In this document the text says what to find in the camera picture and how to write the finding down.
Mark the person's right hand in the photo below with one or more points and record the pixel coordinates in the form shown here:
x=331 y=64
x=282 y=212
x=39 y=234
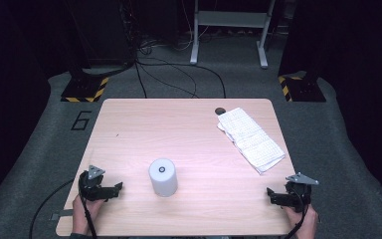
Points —
x=303 y=222

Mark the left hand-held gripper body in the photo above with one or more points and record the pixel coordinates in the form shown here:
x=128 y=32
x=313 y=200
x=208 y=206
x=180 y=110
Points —
x=91 y=186

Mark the grey tape strip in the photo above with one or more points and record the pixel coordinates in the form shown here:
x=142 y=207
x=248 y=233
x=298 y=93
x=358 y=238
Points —
x=61 y=215

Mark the black yellow striped stand base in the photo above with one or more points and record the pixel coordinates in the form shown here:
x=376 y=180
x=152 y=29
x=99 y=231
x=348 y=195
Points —
x=303 y=89
x=84 y=89

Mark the white patterned cloth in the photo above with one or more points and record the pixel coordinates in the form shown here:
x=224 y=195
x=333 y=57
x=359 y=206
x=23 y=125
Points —
x=250 y=139

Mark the white metal stand frame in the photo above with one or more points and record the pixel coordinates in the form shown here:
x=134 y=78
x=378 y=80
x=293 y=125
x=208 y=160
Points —
x=232 y=19

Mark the person's left hand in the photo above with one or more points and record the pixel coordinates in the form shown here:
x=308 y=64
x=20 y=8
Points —
x=84 y=212

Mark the black equipment cabinet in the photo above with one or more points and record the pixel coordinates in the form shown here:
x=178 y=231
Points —
x=102 y=30

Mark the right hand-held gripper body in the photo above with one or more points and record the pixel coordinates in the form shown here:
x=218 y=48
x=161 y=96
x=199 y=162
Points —
x=298 y=195

